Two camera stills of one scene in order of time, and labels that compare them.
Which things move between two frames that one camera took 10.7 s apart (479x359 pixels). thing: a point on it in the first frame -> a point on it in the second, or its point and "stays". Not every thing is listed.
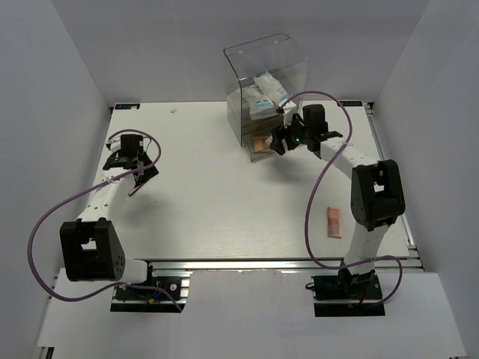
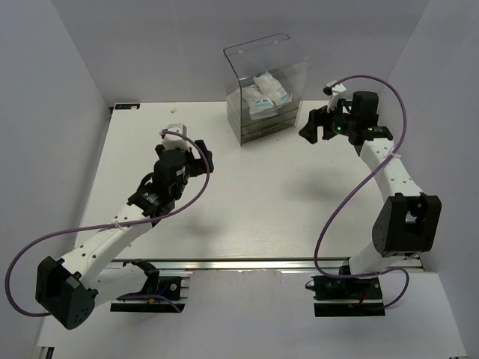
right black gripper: [281, 133] -> [308, 132]
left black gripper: [149, 173] -> [194, 161]
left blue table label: [127, 106] stays
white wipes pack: [259, 105] stays
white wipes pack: [272, 87] stays
